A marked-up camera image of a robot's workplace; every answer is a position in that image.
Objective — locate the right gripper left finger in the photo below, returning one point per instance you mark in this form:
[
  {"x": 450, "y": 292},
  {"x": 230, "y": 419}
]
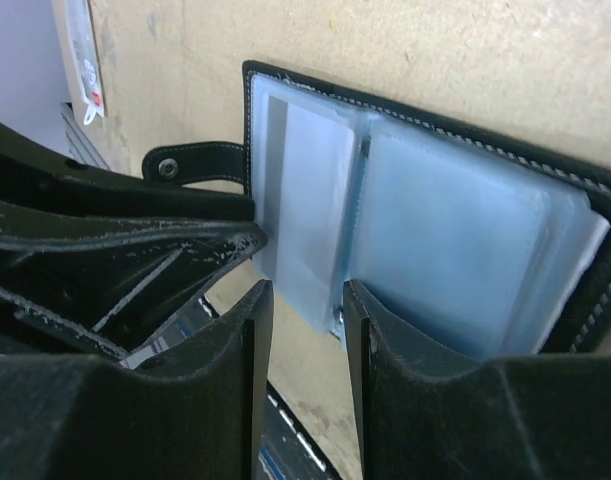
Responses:
[{"x": 194, "y": 411}]

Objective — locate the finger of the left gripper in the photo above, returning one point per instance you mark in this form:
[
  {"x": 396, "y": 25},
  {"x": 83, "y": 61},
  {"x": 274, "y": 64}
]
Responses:
[
  {"x": 36, "y": 177},
  {"x": 108, "y": 286}
]

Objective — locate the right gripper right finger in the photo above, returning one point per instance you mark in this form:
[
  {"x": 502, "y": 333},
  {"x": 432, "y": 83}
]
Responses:
[{"x": 424, "y": 411}]

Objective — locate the black leather card holder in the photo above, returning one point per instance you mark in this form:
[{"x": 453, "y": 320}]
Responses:
[{"x": 487, "y": 244}]

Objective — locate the clear plastic packet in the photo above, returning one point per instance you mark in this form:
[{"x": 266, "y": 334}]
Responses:
[{"x": 75, "y": 31}]

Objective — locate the aluminium table frame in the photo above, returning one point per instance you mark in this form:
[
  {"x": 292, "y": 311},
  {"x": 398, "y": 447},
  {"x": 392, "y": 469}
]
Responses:
[{"x": 80, "y": 147}]

